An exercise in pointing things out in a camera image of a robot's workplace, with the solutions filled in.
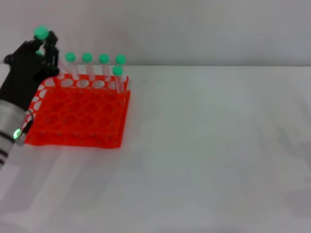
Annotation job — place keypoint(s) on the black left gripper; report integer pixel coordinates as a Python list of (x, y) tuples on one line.
[(22, 75)]

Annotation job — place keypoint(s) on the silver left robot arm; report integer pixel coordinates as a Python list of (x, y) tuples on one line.
[(9, 126)]

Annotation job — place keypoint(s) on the orange-red test tube rack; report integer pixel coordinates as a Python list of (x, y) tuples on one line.
[(80, 111)]

